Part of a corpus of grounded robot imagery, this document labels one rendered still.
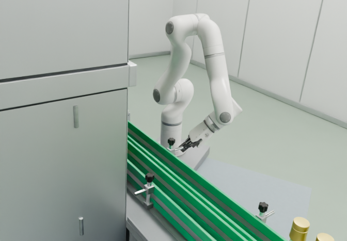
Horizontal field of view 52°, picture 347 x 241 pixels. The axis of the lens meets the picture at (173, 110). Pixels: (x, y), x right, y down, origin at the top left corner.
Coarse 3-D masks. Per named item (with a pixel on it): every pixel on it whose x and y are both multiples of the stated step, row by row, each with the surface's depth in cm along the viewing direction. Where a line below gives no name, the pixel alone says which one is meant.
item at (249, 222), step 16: (128, 128) 161; (144, 144) 152; (160, 144) 142; (160, 160) 143; (176, 160) 133; (192, 176) 127; (208, 192) 122; (224, 192) 116; (224, 208) 116; (240, 208) 109; (240, 224) 111; (256, 224) 105; (272, 240) 101
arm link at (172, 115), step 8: (184, 80) 190; (176, 88) 185; (184, 88) 187; (192, 88) 191; (184, 96) 189; (192, 96) 192; (168, 104) 199; (176, 104) 194; (184, 104) 192; (168, 112) 192; (176, 112) 192; (168, 120) 192; (176, 120) 192
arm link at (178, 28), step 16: (176, 16) 161; (192, 16) 163; (176, 32) 159; (192, 32) 164; (176, 48) 168; (176, 64) 174; (160, 80) 183; (176, 80) 178; (160, 96) 182; (176, 96) 185
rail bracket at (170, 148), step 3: (171, 138) 138; (168, 141) 137; (171, 141) 136; (174, 141) 137; (171, 144) 137; (171, 147) 138; (180, 147) 142; (168, 150) 138; (171, 150) 138; (174, 150) 139; (177, 150) 141; (174, 153) 139
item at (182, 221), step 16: (128, 160) 129; (128, 176) 131; (144, 176) 121; (144, 192) 123; (160, 192) 114; (160, 208) 116; (176, 208) 108; (176, 224) 109; (192, 224) 102; (192, 240) 104; (208, 240) 97
